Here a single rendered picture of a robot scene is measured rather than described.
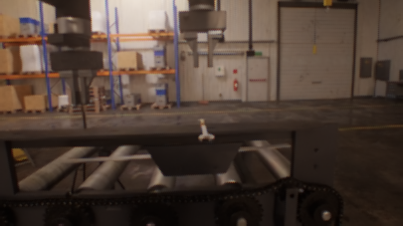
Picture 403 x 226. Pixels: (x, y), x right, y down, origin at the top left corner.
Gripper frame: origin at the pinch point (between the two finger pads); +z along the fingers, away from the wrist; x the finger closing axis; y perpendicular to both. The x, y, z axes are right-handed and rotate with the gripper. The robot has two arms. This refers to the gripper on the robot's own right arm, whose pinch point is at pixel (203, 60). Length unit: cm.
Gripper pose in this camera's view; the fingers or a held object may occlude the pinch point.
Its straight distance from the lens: 58.2
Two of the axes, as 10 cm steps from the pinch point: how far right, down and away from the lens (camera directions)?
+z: 0.3, 9.9, 1.2
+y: 0.5, 1.2, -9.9
